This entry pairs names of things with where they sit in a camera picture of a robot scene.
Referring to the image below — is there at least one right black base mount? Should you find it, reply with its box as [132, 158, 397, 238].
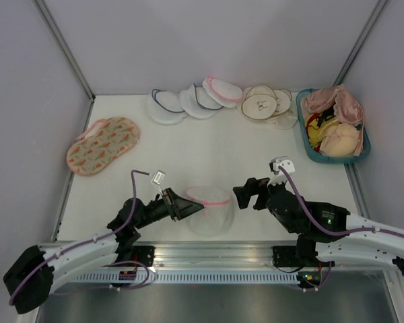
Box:
[271, 246, 319, 273]

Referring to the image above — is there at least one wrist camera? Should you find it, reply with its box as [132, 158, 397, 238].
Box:
[151, 170, 166, 195]
[268, 156, 296, 186]

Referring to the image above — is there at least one white mesh bag pink trim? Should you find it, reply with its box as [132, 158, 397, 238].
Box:
[186, 186, 234, 237]

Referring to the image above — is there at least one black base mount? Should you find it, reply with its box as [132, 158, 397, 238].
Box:
[271, 246, 319, 273]
[114, 246, 156, 267]

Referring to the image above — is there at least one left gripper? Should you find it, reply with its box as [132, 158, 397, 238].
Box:
[135, 187, 204, 229]

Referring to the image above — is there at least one yellow bra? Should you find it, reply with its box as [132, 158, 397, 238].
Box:
[305, 114, 339, 152]

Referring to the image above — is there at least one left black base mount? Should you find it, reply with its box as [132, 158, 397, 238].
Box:
[114, 246, 156, 267]

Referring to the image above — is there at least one beige laundry bag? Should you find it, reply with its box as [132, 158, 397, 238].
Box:
[266, 89, 298, 130]
[240, 85, 277, 120]

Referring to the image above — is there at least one pink satin bra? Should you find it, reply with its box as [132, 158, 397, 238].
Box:
[301, 85, 364, 126]

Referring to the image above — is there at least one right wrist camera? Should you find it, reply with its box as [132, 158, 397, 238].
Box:
[268, 156, 296, 186]

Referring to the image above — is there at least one floral patterned laundry bag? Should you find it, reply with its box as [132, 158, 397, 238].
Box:
[66, 116, 141, 176]

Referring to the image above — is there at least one beige laundry bag rear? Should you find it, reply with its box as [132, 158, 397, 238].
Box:
[266, 89, 298, 130]

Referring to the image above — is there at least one teal plastic basket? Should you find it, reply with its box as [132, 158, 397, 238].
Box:
[295, 88, 371, 164]

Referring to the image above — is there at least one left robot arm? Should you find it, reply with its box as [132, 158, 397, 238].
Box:
[3, 188, 204, 314]

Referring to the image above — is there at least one peach padded bra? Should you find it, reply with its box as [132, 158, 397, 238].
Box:
[320, 123, 362, 157]

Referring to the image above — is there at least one beige laundry bag front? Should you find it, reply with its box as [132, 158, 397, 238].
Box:
[240, 85, 277, 120]

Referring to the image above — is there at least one white bag blue trim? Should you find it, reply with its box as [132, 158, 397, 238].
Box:
[145, 89, 188, 125]
[178, 84, 223, 120]

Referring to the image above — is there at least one white bag blue trim right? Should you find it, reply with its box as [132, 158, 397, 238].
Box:
[178, 84, 223, 120]

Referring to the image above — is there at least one white bag blue trim left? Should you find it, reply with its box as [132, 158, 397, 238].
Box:
[145, 89, 188, 125]

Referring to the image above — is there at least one aluminium mounting rail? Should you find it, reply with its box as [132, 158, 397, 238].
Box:
[33, 240, 401, 270]

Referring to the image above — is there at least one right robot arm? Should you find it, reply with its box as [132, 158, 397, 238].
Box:
[233, 174, 404, 277]

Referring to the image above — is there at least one white bag pink trim back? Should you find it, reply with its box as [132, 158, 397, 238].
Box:
[202, 77, 244, 108]

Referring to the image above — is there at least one white slotted cable duct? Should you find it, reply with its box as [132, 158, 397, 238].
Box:
[70, 269, 299, 285]

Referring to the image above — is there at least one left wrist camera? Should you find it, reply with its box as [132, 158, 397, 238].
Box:
[151, 170, 166, 195]

